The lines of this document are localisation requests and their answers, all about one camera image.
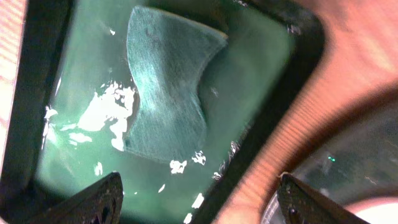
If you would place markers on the black rectangular sponge tray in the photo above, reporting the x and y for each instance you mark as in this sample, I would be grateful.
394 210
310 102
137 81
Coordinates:
75 102

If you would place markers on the pink white plate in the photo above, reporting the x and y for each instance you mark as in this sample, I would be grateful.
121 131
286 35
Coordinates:
381 210

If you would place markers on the green scouring sponge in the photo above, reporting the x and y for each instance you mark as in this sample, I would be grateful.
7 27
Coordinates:
167 55

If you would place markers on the round black tray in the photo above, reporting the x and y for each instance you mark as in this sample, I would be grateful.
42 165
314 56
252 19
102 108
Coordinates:
358 162

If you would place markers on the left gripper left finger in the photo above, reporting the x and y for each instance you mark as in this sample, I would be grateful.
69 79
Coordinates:
101 202

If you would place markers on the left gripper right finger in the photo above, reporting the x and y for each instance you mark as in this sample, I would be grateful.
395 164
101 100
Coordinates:
302 204

